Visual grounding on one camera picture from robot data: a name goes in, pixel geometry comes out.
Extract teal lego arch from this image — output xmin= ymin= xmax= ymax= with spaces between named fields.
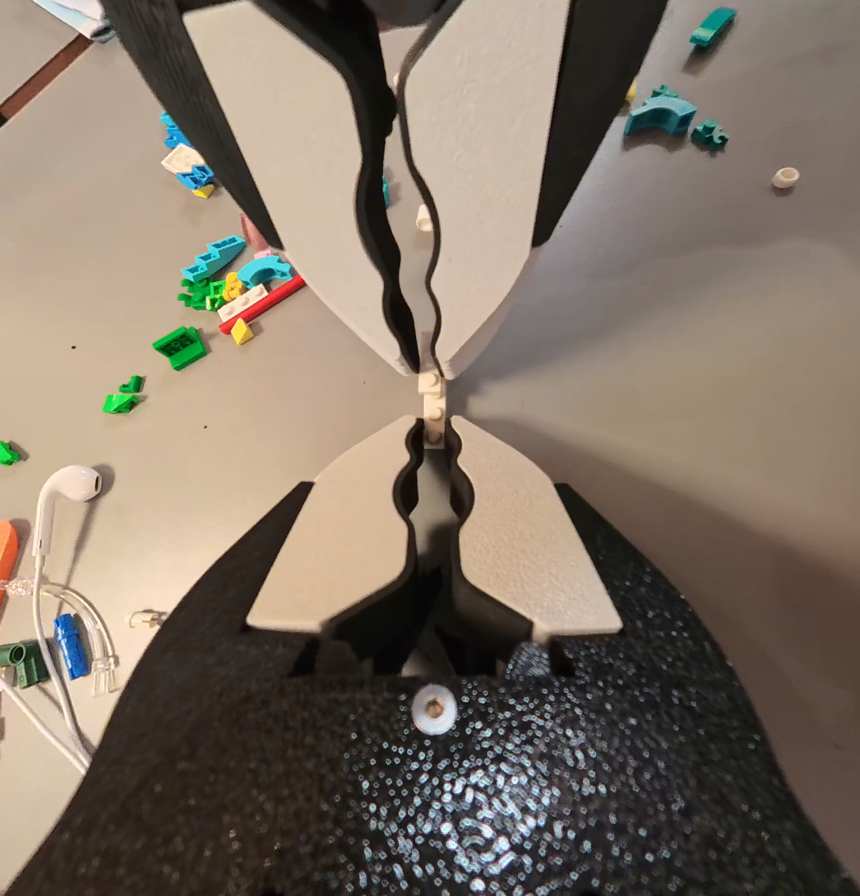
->
xmin=624 ymin=85 xmax=699 ymax=138

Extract clear lego tubes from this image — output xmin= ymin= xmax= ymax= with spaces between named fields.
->
xmin=6 ymin=575 xmax=120 ymax=697

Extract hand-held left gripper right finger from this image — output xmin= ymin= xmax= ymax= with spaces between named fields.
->
xmin=444 ymin=415 xmax=623 ymax=639

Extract teal lego slope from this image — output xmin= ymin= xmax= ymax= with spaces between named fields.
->
xmin=689 ymin=7 xmax=738 ymax=47

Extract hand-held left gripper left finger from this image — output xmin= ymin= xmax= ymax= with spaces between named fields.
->
xmin=247 ymin=415 xmax=425 ymax=637

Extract green lego slope plate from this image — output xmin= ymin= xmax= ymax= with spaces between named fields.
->
xmin=152 ymin=326 xmax=209 ymax=372

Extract pile of lego pieces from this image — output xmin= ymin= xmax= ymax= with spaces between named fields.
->
xmin=160 ymin=112 xmax=308 ymax=347

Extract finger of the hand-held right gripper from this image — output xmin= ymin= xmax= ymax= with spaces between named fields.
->
xmin=181 ymin=0 xmax=423 ymax=380
xmin=397 ymin=0 xmax=570 ymax=384

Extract closed instruction booklet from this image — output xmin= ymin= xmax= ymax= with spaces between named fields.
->
xmin=34 ymin=0 xmax=113 ymax=39

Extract white wired earphones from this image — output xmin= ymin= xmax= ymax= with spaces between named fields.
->
xmin=0 ymin=464 xmax=116 ymax=771

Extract blue lego pin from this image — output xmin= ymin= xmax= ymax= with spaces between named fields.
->
xmin=54 ymin=614 xmax=90 ymax=680

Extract red lego bar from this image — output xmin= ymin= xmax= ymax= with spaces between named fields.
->
xmin=219 ymin=275 xmax=306 ymax=336

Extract dark green lego connector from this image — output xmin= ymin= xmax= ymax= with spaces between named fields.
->
xmin=0 ymin=640 xmax=50 ymax=689

